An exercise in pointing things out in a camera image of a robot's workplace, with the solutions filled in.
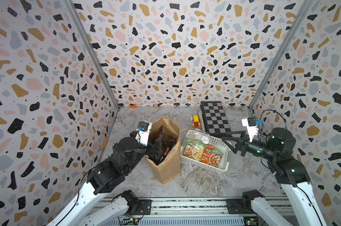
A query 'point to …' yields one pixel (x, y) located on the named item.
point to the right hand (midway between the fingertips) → (225, 137)
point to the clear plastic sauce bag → (196, 134)
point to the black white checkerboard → (215, 118)
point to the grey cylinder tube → (200, 113)
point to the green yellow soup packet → (194, 149)
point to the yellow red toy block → (195, 119)
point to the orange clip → (134, 106)
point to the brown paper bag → (170, 169)
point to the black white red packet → (166, 149)
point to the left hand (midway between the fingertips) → (154, 133)
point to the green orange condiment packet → (212, 156)
